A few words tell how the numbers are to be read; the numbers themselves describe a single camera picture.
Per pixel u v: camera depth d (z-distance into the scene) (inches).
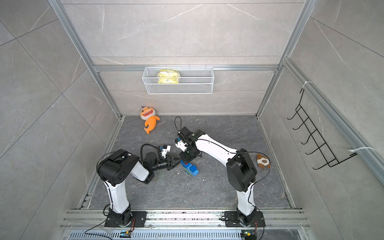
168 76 34.6
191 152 28.5
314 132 26.5
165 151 34.4
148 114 43.6
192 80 39.7
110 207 24.5
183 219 29.4
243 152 19.7
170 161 32.0
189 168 32.6
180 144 31.5
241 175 19.0
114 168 20.2
